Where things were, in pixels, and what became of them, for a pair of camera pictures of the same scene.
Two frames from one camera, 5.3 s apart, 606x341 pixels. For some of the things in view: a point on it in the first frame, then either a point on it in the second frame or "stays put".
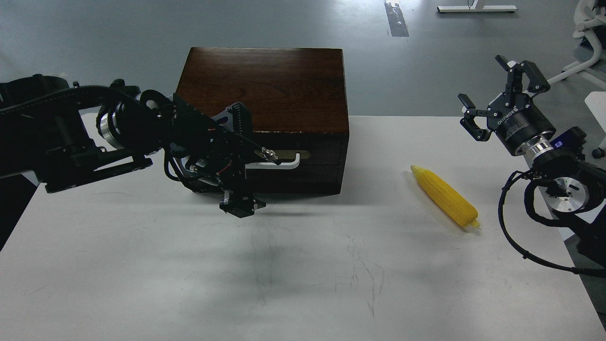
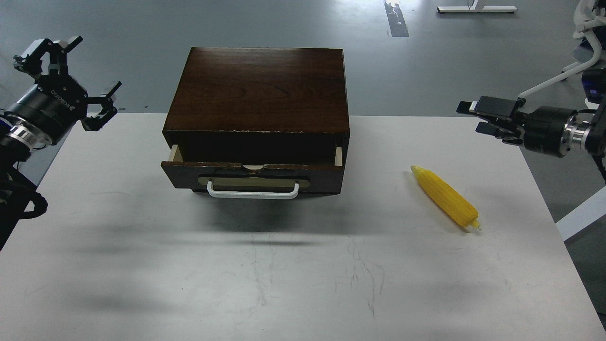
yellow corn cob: (453, 203) stays put
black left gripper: (210, 153) -> (58, 102)
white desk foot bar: (476, 8) stays put
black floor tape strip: (396, 21) stays put
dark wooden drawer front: (321, 153) -> (235, 176)
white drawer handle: (274, 166) -> (280, 194)
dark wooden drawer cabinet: (298, 103) stays put
